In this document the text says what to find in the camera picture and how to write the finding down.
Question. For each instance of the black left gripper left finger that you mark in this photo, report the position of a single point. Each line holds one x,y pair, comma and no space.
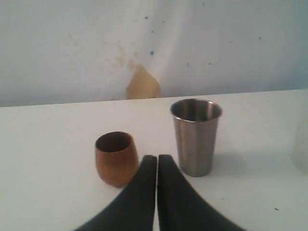
133,209

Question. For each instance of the steel metal cup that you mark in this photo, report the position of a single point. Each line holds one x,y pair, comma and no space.
196,124

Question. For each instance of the round wooden cup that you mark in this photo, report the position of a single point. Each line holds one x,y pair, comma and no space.
116,158

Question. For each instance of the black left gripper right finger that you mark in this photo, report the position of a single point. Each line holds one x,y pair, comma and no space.
180,207

